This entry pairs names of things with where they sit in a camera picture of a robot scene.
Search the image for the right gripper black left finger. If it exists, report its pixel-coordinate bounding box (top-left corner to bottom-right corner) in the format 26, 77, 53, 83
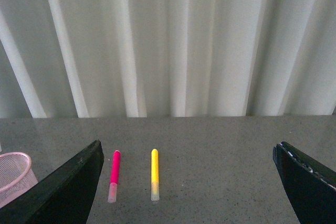
1, 140, 104, 223

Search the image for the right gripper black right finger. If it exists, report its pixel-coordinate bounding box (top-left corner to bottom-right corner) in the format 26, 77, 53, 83
272, 142, 335, 223

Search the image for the pink highlighter pen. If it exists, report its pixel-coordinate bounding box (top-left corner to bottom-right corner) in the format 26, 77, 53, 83
108, 150, 121, 203

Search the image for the pink mesh cup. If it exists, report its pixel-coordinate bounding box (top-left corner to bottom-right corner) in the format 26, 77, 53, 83
0, 152, 38, 208

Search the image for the yellow highlighter pen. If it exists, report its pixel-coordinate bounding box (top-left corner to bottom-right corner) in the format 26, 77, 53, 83
151, 149, 160, 201

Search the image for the white curtain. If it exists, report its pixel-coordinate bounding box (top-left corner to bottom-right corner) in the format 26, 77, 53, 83
1, 0, 335, 118

